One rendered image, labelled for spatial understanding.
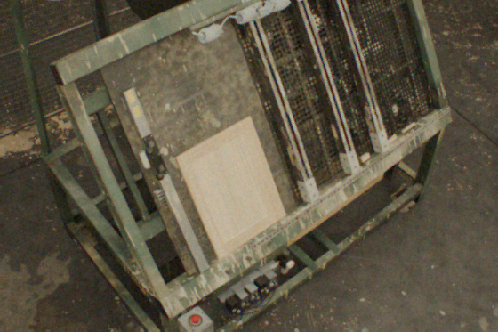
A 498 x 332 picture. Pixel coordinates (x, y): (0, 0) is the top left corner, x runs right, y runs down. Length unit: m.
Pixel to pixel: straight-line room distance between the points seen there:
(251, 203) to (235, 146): 0.30
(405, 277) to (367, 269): 0.27
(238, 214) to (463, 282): 1.83
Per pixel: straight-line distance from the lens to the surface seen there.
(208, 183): 2.98
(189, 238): 2.96
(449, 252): 4.42
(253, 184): 3.11
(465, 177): 4.91
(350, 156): 3.41
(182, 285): 3.01
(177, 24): 2.76
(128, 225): 2.79
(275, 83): 3.09
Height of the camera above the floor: 3.46
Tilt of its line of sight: 46 degrees down
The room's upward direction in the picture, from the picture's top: 1 degrees clockwise
